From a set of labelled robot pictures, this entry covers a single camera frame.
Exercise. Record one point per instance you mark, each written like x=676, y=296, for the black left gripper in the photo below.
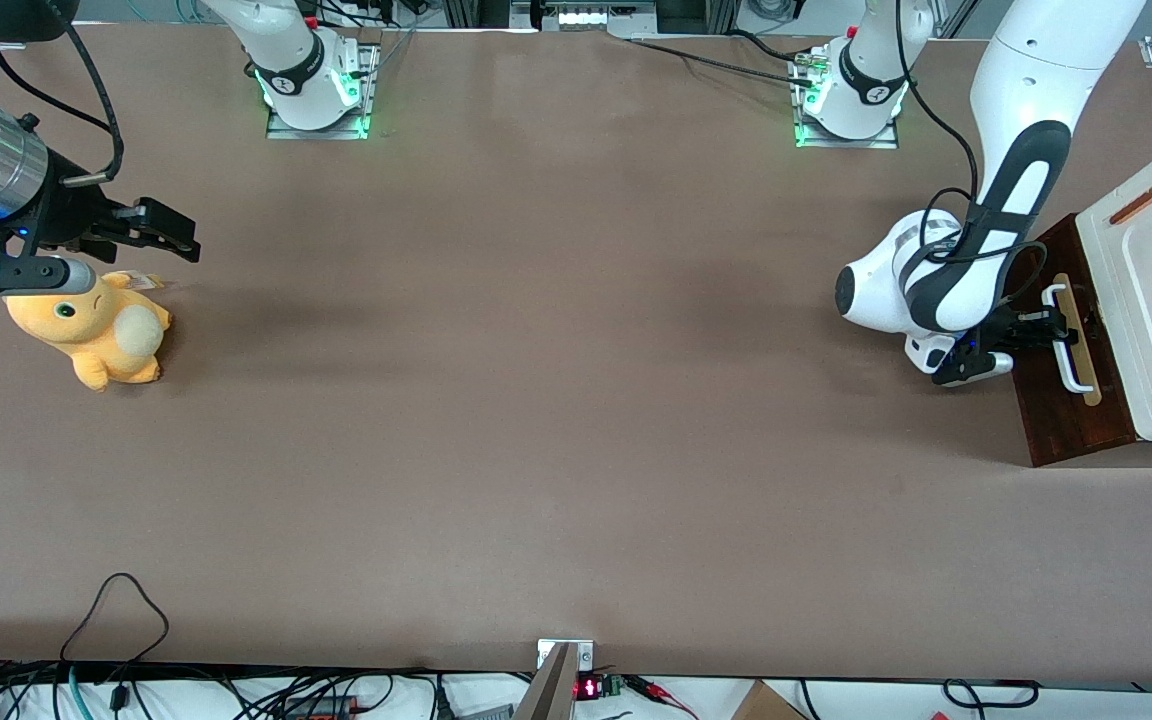
x=1009, y=327

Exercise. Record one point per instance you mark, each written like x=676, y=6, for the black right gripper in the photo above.
x=69, y=214

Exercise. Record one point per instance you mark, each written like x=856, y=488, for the dark wood drawer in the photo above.
x=1076, y=430

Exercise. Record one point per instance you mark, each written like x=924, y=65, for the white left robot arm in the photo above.
x=1036, y=90

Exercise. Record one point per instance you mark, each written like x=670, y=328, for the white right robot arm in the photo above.
x=296, y=60

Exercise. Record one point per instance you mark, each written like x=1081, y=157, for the plush toy paper tag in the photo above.
x=144, y=281

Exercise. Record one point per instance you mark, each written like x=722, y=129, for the orange plush toy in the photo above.
x=86, y=335

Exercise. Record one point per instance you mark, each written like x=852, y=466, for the brown cardboard piece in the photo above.
x=764, y=703

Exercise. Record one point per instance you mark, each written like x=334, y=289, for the white light bar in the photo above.
x=591, y=15

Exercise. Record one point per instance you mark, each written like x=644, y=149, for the red clip lead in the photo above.
x=661, y=695

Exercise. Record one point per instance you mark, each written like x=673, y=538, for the red LED display module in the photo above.
x=591, y=688

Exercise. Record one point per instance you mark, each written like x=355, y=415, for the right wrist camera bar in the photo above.
x=76, y=277

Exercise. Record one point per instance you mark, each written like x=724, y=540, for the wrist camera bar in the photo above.
x=76, y=277
x=971, y=372

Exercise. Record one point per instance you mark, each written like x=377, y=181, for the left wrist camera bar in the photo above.
x=971, y=372

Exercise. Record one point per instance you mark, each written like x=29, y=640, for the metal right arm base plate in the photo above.
x=286, y=128

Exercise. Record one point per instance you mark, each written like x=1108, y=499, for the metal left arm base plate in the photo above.
x=886, y=142

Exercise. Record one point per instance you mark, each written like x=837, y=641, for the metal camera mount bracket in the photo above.
x=558, y=680

